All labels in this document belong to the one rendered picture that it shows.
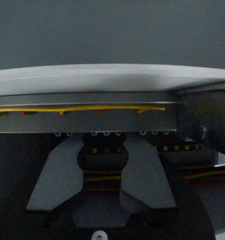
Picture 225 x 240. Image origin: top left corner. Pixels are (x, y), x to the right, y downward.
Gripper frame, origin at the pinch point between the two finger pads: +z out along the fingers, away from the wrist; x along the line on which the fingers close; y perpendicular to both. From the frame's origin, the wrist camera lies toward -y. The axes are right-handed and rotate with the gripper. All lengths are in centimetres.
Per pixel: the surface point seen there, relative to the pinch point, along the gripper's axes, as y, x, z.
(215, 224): 12.5, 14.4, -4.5
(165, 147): 8.1, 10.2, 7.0
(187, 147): 8.3, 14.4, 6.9
